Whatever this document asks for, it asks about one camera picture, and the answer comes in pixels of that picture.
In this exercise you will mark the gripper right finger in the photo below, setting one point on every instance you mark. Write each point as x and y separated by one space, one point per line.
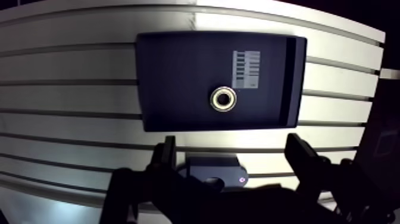
315 169

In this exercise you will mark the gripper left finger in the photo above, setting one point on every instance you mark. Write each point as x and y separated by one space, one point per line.
162 175

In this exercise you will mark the dark blue-grey housing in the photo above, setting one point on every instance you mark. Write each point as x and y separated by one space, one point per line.
215 170

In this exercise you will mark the steel bearing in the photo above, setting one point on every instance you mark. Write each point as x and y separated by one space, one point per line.
223 99

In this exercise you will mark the dark blue-grey tray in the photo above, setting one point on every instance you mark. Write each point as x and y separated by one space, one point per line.
218 81

